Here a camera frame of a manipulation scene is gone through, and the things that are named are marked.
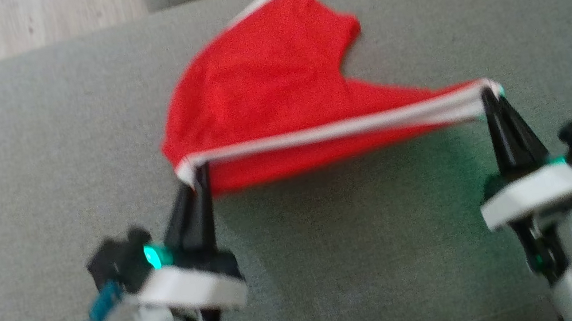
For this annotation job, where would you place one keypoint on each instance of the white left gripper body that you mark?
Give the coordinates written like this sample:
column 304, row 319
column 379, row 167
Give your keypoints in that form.
column 191, row 287

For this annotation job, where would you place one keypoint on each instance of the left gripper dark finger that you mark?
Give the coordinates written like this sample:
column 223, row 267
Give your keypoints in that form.
column 207, row 226
column 183, row 224

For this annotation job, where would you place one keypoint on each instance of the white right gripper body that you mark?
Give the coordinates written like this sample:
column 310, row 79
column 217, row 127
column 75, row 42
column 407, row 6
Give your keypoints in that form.
column 535, row 191

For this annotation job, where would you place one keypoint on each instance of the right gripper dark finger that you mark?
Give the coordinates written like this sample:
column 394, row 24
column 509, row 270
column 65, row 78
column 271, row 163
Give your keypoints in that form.
column 503, row 147
column 529, row 149

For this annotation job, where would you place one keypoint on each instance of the red shorts with white trim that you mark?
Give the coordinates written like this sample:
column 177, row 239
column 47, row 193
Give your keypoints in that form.
column 273, row 81

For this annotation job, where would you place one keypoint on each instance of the large grey sofa seat cushion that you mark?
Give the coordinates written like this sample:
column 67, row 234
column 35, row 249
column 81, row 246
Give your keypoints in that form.
column 395, row 258

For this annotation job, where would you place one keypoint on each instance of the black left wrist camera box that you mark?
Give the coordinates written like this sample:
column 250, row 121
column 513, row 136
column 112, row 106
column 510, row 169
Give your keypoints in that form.
column 117, row 261

